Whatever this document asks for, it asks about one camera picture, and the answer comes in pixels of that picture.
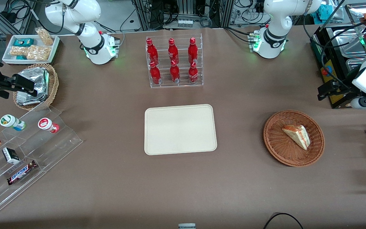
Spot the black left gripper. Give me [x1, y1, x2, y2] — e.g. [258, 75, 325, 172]
[317, 80, 360, 101]

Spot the triangular sandwich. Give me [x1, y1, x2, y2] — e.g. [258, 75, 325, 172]
[281, 124, 311, 151]

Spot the oval tan wicker basket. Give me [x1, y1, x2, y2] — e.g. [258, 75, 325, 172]
[13, 63, 59, 111]

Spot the white rectangular snack tray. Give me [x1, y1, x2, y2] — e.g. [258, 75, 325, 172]
[2, 34, 60, 66]

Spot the round brown wicker basket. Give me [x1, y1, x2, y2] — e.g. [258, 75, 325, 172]
[263, 110, 325, 168]

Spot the cream plastic tray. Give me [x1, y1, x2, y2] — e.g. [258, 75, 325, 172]
[144, 104, 218, 156]

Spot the foil wrapped burger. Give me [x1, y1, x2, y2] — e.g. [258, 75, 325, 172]
[16, 92, 49, 106]
[17, 67, 50, 96]

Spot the large clear cracker bag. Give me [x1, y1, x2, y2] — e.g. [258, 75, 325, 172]
[26, 45, 51, 61]

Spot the green lid yogurt cup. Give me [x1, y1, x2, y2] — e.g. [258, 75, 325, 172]
[0, 114, 26, 131]

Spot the small clear cracker bag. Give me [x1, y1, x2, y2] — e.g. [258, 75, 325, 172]
[10, 46, 28, 57]

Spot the black food warmer case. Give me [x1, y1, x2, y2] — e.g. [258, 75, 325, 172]
[309, 3, 366, 109]

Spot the red lid yogurt cup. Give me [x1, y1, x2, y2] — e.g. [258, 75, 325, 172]
[37, 117, 60, 134]

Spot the teal snack box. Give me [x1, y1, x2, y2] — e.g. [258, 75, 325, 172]
[13, 38, 35, 47]

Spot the clear bag of peanuts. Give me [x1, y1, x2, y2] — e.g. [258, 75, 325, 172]
[35, 27, 54, 46]

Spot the large steel warmer pan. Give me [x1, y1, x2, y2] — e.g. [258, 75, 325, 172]
[333, 29, 366, 58]

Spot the clear acrylic step display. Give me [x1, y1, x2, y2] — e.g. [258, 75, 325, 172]
[0, 105, 84, 217]

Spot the small black white box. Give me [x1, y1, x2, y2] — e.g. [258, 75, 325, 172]
[2, 147, 21, 165]

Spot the Snickers chocolate bar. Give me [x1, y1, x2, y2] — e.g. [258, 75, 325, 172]
[7, 160, 38, 186]

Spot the red cola bottle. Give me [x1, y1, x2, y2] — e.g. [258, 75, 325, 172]
[168, 38, 179, 65]
[188, 61, 199, 84]
[146, 38, 159, 66]
[170, 60, 181, 84]
[149, 61, 162, 85]
[188, 37, 199, 64]

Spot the clear acrylic bottle rack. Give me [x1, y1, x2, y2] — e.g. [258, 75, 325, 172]
[145, 33, 204, 89]

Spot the black cable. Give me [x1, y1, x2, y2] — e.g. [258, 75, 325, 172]
[263, 212, 304, 229]

